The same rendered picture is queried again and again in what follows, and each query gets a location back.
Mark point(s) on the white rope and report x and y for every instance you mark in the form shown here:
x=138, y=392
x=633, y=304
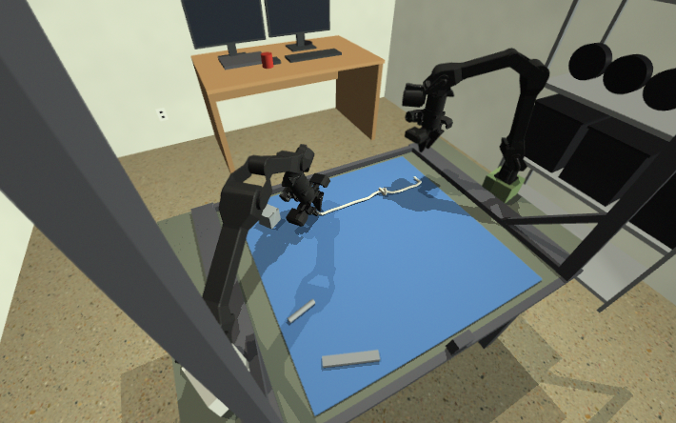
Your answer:
x=383, y=191

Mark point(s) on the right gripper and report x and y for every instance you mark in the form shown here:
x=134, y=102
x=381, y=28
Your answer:
x=431, y=129

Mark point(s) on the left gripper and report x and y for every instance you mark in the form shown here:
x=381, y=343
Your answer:
x=310, y=194

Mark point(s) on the silver metal pin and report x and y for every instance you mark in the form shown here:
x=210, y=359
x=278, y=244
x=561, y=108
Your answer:
x=301, y=310

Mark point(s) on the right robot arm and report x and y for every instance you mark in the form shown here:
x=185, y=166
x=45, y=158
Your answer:
x=444, y=76

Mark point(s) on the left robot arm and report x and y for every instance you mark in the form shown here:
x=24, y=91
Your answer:
x=241, y=206

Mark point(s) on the blue mat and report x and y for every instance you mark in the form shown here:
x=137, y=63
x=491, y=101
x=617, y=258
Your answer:
x=398, y=273

